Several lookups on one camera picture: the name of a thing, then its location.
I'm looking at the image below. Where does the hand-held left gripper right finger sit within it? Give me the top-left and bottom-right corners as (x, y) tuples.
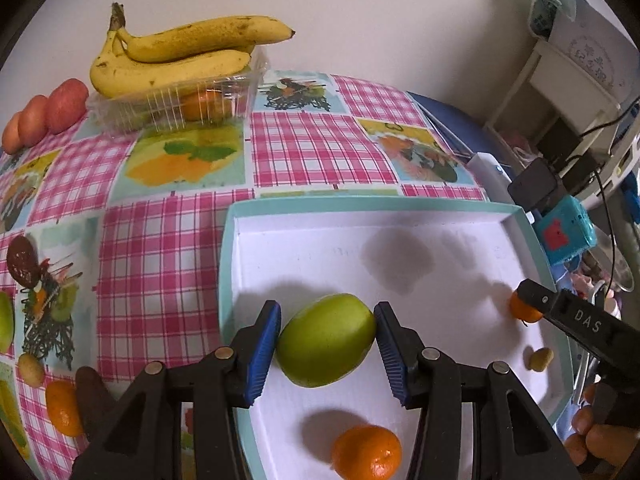
(374, 301), (581, 480)

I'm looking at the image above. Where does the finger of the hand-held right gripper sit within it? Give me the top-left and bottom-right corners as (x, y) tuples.
(516, 279), (562, 323)

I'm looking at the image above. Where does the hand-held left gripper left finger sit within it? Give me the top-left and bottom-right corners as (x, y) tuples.
(72, 300), (282, 480)

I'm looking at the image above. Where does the tangerine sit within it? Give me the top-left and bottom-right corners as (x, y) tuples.
(509, 291), (544, 323)
(45, 380), (83, 437)
(331, 425), (403, 480)

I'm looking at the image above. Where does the green apple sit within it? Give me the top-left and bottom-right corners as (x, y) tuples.
(276, 293), (377, 388)

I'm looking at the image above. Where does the teal cardboard tray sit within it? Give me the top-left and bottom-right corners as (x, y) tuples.
(218, 198), (573, 480)

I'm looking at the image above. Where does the dark brown avocado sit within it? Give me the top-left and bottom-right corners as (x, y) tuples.
(7, 235), (40, 288)
(75, 366), (118, 438)

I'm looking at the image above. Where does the green jujube fruit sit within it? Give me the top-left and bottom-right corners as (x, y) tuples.
(0, 291), (15, 353)

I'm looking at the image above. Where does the person's right hand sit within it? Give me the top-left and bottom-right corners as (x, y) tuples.
(564, 382), (640, 473)

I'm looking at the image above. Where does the black power adapter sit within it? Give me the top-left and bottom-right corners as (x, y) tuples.
(507, 158), (563, 211)

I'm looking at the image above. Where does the white power strip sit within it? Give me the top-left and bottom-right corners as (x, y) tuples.
(467, 152), (536, 223)

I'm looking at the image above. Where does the pink checked tablecloth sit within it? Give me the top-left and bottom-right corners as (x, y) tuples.
(0, 72), (576, 480)

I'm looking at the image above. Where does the blue cloth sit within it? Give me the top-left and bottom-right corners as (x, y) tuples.
(407, 91), (518, 186)

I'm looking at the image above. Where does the white wooden shelf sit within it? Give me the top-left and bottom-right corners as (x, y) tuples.
(485, 35), (636, 173)

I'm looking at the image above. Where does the orange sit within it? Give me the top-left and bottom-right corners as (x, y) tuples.
(182, 89), (223, 122)

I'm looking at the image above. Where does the white printed bag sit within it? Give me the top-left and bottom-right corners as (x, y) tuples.
(530, 0), (632, 98)

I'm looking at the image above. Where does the clear plastic container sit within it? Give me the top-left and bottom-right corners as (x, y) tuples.
(85, 52), (271, 133)

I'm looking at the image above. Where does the yellow banana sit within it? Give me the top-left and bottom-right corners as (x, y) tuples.
(90, 25), (253, 100)
(111, 2), (296, 63)

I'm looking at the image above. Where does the teal toy camera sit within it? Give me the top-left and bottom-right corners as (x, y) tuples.
(532, 195), (598, 266)

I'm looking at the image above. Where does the black cable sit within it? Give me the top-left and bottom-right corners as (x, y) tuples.
(575, 105), (640, 301)

